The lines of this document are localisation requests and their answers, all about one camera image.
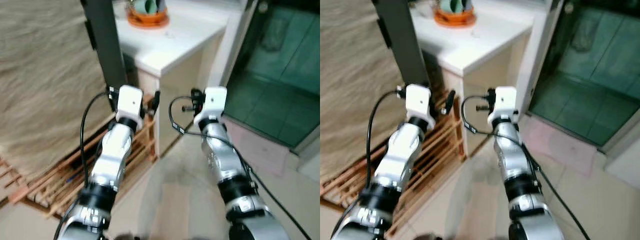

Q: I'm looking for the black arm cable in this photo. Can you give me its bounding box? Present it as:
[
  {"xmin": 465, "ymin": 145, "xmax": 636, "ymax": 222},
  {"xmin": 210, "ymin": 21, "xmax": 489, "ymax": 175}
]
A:
[
  {"xmin": 460, "ymin": 95, "xmax": 593, "ymax": 240},
  {"xmin": 79, "ymin": 91, "xmax": 119, "ymax": 188},
  {"xmin": 366, "ymin": 89, "xmax": 408, "ymax": 190},
  {"xmin": 168, "ymin": 95, "xmax": 315, "ymax": 240}
]

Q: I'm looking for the wooden lattice rack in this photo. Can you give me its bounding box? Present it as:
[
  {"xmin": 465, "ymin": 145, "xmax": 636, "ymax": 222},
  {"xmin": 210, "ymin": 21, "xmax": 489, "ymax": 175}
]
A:
[
  {"xmin": 320, "ymin": 90, "xmax": 468, "ymax": 236},
  {"xmin": 0, "ymin": 92, "xmax": 161, "ymax": 221}
]

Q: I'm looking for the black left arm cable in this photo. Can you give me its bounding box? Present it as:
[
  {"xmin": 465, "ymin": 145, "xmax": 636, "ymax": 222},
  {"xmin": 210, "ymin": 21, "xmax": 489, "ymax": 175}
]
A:
[
  {"xmin": 366, "ymin": 89, "xmax": 408, "ymax": 190},
  {"xmin": 79, "ymin": 91, "xmax": 119, "ymax": 188}
]

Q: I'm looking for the white topped side counter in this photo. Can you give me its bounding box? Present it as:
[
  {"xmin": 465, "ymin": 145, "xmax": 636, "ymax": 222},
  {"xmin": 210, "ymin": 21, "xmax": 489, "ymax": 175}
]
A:
[
  {"xmin": 410, "ymin": 0, "xmax": 551, "ymax": 158},
  {"xmin": 115, "ymin": 0, "xmax": 251, "ymax": 157}
]

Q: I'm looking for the pale pink floor mat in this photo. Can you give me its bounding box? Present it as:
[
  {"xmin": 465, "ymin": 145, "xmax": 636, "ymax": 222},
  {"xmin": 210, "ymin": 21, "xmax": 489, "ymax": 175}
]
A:
[
  {"xmin": 225, "ymin": 120, "xmax": 296, "ymax": 176},
  {"xmin": 520, "ymin": 117, "xmax": 601, "ymax": 176}
]

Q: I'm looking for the refrigerator door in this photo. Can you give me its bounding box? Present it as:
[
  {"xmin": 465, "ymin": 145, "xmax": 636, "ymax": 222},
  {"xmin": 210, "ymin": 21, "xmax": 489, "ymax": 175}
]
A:
[
  {"xmin": 0, "ymin": 0, "xmax": 117, "ymax": 176},
  {"xmin": 320, "ymin": 0, "xmax": 407, "ymax": 183}
]

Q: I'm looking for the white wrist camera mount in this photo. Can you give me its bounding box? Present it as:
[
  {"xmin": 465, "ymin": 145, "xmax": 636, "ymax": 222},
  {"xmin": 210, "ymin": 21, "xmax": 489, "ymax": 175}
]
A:
[
  {"xmin": 116, "ymin": 85, "xmax": 147, "ymax": 123},
  {"xmin": 487, "ymin": 86, "xmax": 519, "ymax": 123},
  {"xmin": 405, "ymin": 84, "xmax": 436, "ymax": 130},
  {"xmin": 192, "ymin": 86, "xmax": 228, "ymax": 126}
]

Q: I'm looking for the white framed glass door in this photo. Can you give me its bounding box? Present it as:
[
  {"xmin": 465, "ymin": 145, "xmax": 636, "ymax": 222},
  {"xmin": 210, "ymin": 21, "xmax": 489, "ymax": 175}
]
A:
[
  {"xmin": 210, "ymin": 0, "xmax": 321, "ymax": 156},
  {"xmin": 517, "ymin": 0, "xmax": 640, "ymax": 156}
]

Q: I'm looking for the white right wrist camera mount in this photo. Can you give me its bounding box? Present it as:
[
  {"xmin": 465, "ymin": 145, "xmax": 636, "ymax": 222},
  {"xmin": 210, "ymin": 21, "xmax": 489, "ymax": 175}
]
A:
[
  {"xmin": 487, "ymin": 86, "xmax": 519, "ymax": 123},
  {"xmin": 192, "ymin": 86, "xmax": 228, "ymax": 126}
]

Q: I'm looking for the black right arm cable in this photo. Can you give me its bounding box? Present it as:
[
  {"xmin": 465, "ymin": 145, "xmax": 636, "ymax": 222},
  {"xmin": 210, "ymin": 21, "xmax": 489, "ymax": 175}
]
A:
[
  {"xmin": 460, "ymin": 95, "xmax": 593, "ymax": 240},
  {"xmin": 168, "ymin": 95, "xmax": 315, "ymax": 240}
]

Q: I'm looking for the pale green cup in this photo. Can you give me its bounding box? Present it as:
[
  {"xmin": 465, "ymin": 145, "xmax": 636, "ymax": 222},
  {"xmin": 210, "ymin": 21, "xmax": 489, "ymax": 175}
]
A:
[
  {"xmin": 131, "ymin": 0, "xmax": 167, "ymax": 15},
  {"xmin": 439, "ymin": 0, "xmax": 474, "ymax": 15}
]

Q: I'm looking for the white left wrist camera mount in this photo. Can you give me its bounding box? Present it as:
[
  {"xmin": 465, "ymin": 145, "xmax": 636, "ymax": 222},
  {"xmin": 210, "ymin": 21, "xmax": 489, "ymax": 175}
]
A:
[
  {"xmin": 405, "ymin": 84, "xmax": 436, "ymax": 130},
  {"xmin": 116, "ymin": 85, "xmax": 147, "ymax": 123}
]

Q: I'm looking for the orange bowl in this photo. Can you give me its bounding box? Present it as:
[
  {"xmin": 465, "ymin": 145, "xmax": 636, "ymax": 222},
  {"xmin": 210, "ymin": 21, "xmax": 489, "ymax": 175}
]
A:
[
  {"xmin": 433, "ymin": 4, "xmax": 477, "ymax": 28},
  {"xmin": 125, "ymin": 2, "xmax": 170, "ymax": 29}
]

